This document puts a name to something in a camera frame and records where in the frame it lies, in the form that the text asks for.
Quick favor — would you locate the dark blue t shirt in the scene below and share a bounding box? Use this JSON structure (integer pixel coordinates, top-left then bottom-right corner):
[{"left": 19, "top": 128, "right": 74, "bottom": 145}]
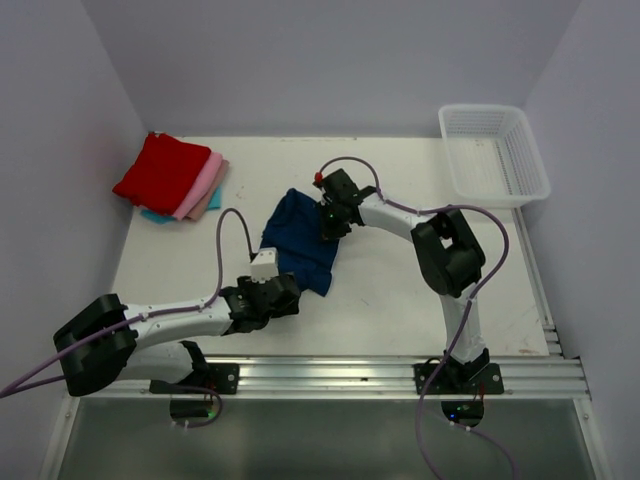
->
[{"left": 260, "top": 188, "right": 339, "bottom": 297}]

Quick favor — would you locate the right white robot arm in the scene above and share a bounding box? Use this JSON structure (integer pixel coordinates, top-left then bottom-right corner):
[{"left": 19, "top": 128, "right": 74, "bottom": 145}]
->
[{"left": 314, "top": 169, "right": 490, "bottom": 393}]

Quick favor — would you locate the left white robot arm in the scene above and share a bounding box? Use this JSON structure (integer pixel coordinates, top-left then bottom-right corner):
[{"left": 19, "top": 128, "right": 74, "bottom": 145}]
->
[{"left": 53, "top": 274, "right": 301, "bottom": 397}]

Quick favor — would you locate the beige folded t shirt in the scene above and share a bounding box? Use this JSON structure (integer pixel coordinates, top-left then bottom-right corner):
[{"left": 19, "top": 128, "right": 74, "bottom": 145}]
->
[{"left": 186, "top": 159, "right": 229, "bottom": 221}]

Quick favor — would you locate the turquoise folded t shirt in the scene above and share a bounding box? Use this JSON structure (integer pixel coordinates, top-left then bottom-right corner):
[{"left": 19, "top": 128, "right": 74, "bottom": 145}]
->
[{"left": 140, "top": 187, "right": 222, "bottom": 225}]

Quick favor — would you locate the pink folded t shirt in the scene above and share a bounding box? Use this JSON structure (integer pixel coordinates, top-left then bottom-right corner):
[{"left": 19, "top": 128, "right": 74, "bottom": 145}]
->
[{"left": 171, "top": 152, "right": 223, "bottom": 220}]

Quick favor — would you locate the red folded t shirt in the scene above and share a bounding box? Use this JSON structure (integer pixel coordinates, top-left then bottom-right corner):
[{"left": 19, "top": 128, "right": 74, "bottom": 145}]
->
[{"left": 112, "top": 133, "right": 212, "bottom": 216}]

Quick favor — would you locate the white plastic basket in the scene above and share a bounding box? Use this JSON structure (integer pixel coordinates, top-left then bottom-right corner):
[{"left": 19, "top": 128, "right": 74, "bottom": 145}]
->
[{"left": 438, "top": 104, "right": 551, "bottom": 209}]

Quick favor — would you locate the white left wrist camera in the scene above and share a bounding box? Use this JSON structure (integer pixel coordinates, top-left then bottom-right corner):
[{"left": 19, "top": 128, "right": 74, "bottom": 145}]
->
[{"left": 250, "top": 247, "right": 279, "bottom": 283}]

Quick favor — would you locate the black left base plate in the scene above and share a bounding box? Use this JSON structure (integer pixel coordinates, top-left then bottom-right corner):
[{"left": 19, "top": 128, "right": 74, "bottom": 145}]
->
[{"left": 149, "top": 363, "right": 240, "bottom": 395}]

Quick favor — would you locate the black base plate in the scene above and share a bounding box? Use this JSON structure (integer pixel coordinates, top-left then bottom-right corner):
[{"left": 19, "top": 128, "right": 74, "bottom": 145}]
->
[
  {"left": 149, "top": 363, "right": 240, "bottom": 395},
  {"left": 426, "top": 362, "right": 505, "bottom": 395}
]

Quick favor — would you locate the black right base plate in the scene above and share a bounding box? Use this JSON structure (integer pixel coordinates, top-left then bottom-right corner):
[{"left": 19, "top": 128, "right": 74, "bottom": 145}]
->
[{"left": 426, "top": 362, "right": 505, "bottom": 395}]

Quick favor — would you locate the aluminium front rail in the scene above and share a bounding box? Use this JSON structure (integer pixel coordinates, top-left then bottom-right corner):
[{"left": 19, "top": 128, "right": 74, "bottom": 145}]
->
[{"left": 69, "top": 353, "right": 591, "bottom": 401}]

